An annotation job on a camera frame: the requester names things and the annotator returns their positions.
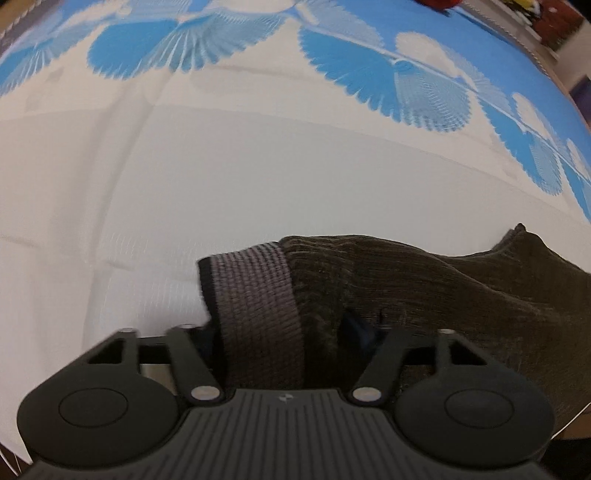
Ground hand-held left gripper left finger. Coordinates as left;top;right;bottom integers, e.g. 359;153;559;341
85;324;227;408

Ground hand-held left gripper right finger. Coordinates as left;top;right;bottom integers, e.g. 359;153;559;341
339;313;491;406

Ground blue white patterned bed sheet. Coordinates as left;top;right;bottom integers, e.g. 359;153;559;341
0;0;591;464

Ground dark red cloth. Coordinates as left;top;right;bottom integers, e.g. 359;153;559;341
531;0;588;48

